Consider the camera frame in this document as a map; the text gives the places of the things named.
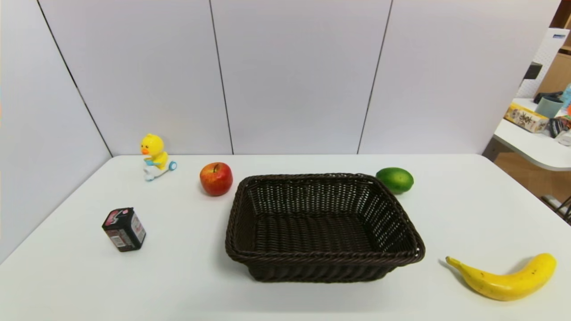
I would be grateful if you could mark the light blue object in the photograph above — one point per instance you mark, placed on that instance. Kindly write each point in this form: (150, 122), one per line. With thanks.
(567, 94)

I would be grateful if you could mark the black chair base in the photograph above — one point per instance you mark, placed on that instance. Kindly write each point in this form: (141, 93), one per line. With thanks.
(563, 208)

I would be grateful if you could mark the white pegboard panel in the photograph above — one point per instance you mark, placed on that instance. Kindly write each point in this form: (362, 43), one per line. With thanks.
(546, 49)

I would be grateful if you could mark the green lime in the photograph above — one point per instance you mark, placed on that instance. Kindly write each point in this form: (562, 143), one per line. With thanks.
(395, 179)

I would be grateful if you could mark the grey cup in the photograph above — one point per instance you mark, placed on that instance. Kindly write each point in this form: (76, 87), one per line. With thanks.
(548, 107)

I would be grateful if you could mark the red apple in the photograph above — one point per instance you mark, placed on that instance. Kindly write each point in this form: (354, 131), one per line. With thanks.
(216, 179)

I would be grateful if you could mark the dark brown wicker basket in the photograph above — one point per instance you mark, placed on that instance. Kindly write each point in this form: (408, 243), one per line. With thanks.
(312, 232)

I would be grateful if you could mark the brown wooden cabinet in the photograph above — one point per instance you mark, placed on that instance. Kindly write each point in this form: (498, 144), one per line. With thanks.
(560, 71)

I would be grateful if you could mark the white side table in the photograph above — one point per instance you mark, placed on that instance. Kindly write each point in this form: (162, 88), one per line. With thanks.
(531, 145)

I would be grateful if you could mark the black red gum box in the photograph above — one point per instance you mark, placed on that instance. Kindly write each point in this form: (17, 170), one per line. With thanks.
(124, 229)

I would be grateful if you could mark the yellow printed carton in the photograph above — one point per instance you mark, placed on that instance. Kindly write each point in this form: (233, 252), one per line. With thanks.
(525, 117)

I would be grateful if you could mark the black patterned package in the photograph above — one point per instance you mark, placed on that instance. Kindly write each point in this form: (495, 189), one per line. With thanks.
(560, 125)

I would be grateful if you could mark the black flat object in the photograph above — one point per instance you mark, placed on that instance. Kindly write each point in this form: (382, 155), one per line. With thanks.
(546, 94)

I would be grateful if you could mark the yellow duck scooter toy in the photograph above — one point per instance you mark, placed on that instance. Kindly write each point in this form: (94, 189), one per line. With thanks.
(154, 149)

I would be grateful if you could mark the small black box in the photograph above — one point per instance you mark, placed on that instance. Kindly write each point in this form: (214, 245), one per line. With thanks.
(532, 71)

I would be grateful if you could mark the yellow banana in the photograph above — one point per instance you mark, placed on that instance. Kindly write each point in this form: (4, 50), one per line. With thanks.
(508, 283)

